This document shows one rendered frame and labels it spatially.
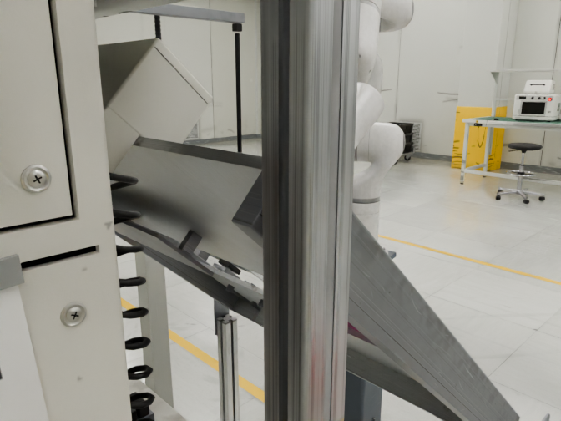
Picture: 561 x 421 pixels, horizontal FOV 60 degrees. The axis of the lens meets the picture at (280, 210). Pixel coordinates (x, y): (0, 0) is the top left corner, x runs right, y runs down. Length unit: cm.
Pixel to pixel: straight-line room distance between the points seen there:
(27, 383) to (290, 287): 14
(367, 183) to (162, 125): 107
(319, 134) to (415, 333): 28
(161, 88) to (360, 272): 24
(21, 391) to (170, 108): 30
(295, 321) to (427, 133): 817
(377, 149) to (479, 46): 610
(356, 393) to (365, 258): 136
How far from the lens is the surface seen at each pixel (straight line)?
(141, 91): 46
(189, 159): 39
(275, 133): 27
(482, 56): 747
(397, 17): 128
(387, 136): 146
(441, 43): 835
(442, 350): 57
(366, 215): 151
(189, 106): 48
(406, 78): 862
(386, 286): 43
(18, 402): 25
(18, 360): 24
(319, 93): 26
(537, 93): 636
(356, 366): 103
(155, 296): 145
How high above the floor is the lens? 124
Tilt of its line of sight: 15 degrees down
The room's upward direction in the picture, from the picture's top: straight up
